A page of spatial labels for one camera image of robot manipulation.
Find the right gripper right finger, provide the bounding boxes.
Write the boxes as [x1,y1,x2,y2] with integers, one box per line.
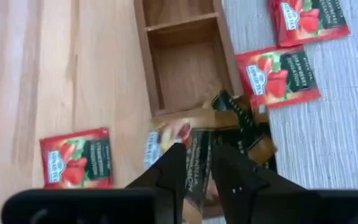
[211,144,306,224]

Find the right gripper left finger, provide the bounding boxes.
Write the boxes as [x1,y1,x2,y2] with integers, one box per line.
[125,143,188,224]

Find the tan tea packet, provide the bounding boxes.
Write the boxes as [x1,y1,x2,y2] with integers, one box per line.
[143,118,217,220]
[211,89,278,166]

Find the red strawberry tea packet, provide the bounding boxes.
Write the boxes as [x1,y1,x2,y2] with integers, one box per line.
[234,44,322,110]
[267,0,351,48]
[39,126,115,190]

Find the wooden tea box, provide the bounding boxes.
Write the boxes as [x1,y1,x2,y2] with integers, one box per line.
[133,0,278,218]

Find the grey woven table mat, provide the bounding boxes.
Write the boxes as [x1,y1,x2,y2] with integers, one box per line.
[202,0,358,224]

